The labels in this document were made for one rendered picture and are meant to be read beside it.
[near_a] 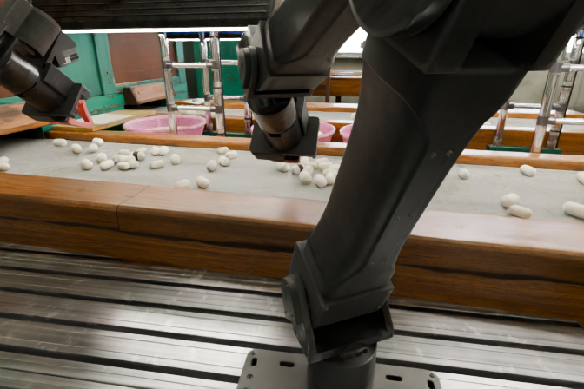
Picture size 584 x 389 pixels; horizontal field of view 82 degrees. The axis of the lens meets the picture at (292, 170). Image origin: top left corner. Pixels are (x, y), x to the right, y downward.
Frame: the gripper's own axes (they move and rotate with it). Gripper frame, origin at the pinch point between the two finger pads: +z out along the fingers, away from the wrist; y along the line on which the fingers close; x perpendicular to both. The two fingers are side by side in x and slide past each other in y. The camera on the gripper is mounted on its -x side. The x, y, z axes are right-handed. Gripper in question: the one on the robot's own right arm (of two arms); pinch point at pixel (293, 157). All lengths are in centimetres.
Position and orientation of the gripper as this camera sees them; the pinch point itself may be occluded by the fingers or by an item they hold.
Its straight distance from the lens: 59.4
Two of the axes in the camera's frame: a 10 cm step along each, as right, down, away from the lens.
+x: -1.3, 9.3, -3.4
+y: -9.8, -0.7, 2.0
